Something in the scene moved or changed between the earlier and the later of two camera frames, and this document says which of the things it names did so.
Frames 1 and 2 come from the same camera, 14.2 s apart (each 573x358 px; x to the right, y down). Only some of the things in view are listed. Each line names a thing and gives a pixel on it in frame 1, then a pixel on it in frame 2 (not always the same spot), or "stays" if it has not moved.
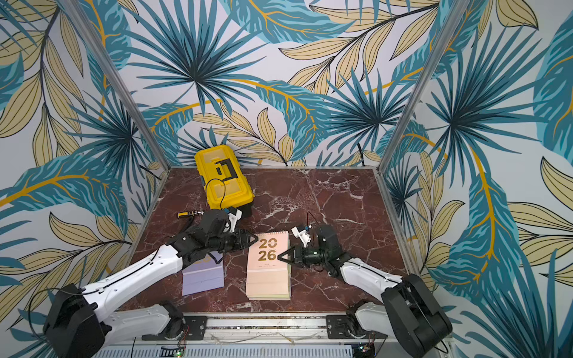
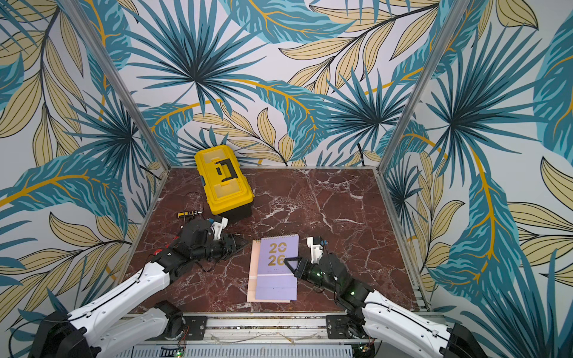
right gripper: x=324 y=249 -> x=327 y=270
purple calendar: x=204 y=276 -> x=275 y=280
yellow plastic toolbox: x=222 y=177 stays
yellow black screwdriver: x=189 y=213 stays
